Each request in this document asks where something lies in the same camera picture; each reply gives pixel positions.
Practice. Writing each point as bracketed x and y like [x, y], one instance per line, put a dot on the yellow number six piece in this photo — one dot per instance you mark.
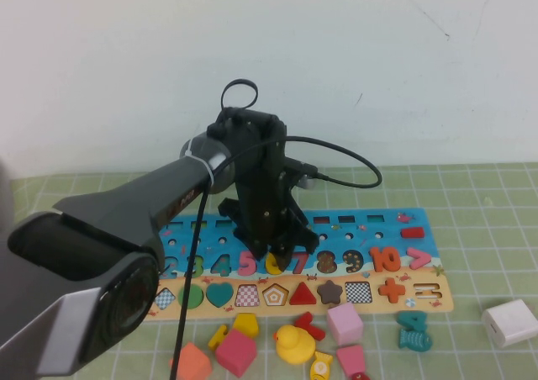
[275, 266]

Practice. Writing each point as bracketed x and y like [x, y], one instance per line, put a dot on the green circle piece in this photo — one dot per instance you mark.
[195, 297]

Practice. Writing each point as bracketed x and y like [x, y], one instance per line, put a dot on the orange plus sign piece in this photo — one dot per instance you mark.
[391, 290]

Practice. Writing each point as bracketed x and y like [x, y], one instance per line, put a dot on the blue wooden puzzle board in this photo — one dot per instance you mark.
[378, 279]

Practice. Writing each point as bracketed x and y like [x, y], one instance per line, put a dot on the red fish piece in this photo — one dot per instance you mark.
[361, 376]

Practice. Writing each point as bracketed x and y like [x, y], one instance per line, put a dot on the yellow rubber duck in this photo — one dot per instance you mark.
[296, 346]

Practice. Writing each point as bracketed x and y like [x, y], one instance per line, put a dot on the brown star piece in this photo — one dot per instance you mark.
[329, 292]

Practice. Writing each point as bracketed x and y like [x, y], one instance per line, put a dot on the yellow trapezoid piece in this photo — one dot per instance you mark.
[246, 324]

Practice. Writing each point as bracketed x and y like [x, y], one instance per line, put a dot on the pink greater-than sign piece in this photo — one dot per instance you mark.
[418, 259]

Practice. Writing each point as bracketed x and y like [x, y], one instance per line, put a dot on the red rectangle piece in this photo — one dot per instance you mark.
[412, 232]

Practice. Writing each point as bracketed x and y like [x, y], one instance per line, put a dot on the teal number four piece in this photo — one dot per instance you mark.
[412, 321]

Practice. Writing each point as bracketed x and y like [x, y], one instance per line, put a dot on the pink trapezoid piece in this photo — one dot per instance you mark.
[351, 360]

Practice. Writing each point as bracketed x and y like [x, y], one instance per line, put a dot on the pink number five piece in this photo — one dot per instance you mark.
[250, 264]

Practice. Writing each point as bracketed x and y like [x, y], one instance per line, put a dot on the teal fish piece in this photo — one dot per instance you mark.
[414, 340]

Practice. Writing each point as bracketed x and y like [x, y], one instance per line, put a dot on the white zip tie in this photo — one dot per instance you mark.
[202, 165]

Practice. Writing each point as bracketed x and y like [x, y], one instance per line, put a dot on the red number seven piece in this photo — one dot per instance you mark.
[311, 327]

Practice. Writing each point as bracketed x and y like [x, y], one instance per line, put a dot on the pink cube block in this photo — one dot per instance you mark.
[344, 323]

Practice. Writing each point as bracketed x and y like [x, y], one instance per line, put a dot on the white power adapter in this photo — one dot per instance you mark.
[510, 323]

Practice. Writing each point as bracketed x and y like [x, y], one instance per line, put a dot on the teal heart piece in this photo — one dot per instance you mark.
[219, 293]

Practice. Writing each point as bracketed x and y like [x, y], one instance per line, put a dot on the magenta square block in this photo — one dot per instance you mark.
[235, 352]

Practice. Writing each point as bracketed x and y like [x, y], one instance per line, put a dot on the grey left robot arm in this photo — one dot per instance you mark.
[126, 220]

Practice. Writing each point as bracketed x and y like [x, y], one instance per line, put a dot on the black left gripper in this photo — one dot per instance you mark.
[260, 178]

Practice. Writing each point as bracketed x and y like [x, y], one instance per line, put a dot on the yellow fish piece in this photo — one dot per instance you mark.
[320, 367]

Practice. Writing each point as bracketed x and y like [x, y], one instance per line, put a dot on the orange number ten piece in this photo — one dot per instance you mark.
[384, 259]

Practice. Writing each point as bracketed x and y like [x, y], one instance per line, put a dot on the orange square block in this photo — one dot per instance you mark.
[193, 363]

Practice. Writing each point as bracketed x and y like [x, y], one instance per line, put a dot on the red triangle piece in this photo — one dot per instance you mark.
[302, 297]

